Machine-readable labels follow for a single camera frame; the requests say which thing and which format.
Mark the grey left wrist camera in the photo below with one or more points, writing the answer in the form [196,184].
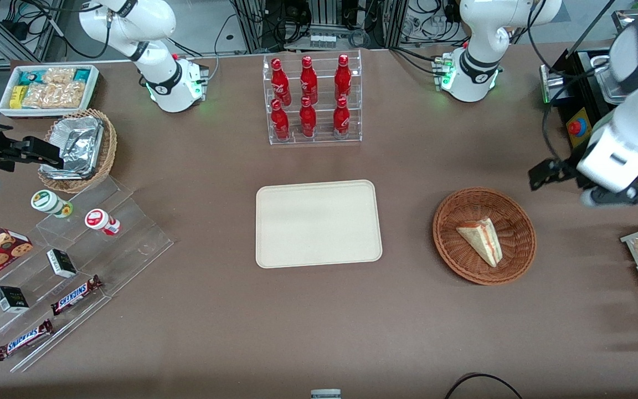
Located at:
[601,197]

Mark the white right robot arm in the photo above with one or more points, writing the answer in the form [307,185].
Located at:
[164,83]

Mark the silver foil trays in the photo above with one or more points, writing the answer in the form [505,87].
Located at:
[78,147]

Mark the triangular sandwich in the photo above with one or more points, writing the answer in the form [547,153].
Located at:
[482,239]

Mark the teal snack packet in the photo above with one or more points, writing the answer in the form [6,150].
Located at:
[29,77]
[82,75]

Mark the red lid yogurt cup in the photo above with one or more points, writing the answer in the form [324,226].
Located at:
[97,219]

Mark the small grey device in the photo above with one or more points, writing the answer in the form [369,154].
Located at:
[325,394]

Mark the snickers chocolate bar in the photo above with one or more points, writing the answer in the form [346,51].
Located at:
[22,339]
[75,295]

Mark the clear bag of puffed snacks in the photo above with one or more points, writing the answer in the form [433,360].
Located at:
[56,95]

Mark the dark brown wicker basket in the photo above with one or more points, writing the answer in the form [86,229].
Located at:
[452,244]

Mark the black food warmer machine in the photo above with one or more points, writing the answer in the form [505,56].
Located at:
[578,128]

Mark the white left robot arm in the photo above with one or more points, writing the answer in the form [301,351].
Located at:
[477,39]

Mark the cream plastic tray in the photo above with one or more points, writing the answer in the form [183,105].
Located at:
[308,227]

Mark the small black box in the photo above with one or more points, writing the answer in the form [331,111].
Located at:
[61,263]
[11,299]

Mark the yellow snack packet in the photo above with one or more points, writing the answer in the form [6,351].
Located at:
[17,97]

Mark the white power strip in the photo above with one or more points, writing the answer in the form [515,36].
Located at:
[322,41]

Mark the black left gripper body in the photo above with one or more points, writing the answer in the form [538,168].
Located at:
[567,168]

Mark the clear acrylic step display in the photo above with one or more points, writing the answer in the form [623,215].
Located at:
[130,244]

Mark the white rectangular snack bin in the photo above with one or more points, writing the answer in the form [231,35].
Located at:
[93,83]

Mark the green lid yogurt cup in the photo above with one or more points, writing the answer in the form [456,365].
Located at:
[46,200]

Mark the light brown wicker basket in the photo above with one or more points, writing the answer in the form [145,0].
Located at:
[109,149]

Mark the red cola bottle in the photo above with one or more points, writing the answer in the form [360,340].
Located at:
[280,83]
[308,80]
[341,119]
[308,119]
[280,122]
[343,77]

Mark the clear acrylic bottle rack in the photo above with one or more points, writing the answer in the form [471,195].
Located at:
[324,138]

